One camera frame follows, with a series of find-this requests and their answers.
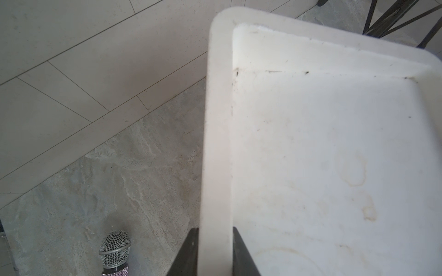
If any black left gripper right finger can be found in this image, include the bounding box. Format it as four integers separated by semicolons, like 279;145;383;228
233;227;261;276

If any black music stand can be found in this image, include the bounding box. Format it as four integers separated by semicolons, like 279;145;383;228
315;0;442;49

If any white drawer cabinet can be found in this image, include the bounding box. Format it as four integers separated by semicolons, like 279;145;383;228
198;7;442;276

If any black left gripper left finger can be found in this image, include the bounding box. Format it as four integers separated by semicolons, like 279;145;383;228
167;228;199;276

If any purple glitter bottle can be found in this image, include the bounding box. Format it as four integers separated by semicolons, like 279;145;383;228
99;231;131;276

